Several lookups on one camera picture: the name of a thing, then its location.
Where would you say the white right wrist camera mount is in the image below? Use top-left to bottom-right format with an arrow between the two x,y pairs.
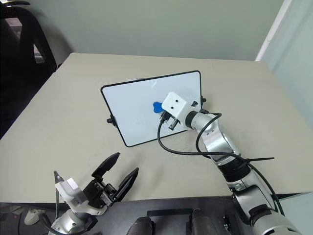
161,91 -> 199,123

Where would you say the dark rounded shape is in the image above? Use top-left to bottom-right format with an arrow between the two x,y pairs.
128,216 -> 155,235

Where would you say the small black bracket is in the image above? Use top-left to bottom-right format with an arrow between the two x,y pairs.
223,213 -> 232,231

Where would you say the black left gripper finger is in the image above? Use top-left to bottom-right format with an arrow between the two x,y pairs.
91,152 -> 121,183
113,167 -> 140,202

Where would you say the white shoe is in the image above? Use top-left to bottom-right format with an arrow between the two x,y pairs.
24,208 -> 45,226

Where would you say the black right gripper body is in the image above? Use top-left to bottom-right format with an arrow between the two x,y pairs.
159,111 -> 181,131

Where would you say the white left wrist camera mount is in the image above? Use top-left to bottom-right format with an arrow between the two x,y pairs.
54,177 -> 108,216

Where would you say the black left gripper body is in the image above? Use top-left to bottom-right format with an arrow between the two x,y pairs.
84,177 -> 122,209

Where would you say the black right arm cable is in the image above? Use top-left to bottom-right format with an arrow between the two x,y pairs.
157,112 -> 286,217

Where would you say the black office chair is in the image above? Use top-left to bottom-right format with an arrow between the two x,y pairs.
0,0 -> 58,139

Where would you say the blue whiteboard eraser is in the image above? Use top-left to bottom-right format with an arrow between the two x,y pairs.
153,100 -> 164,115

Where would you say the black cable tie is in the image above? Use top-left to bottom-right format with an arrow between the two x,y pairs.
246,157 -> 275,163

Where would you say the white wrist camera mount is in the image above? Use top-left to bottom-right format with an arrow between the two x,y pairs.
161,91 -> 199,123
54,177 -> 108,216

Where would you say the black-framed whiteboard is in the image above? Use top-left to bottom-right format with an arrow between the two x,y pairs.
100,70 -> 206,148

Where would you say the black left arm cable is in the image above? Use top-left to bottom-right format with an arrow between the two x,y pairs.
40,170 -> 62,235

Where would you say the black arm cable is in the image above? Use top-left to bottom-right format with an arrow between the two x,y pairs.
157,112 -> 286,217
40,170 -> 62,235

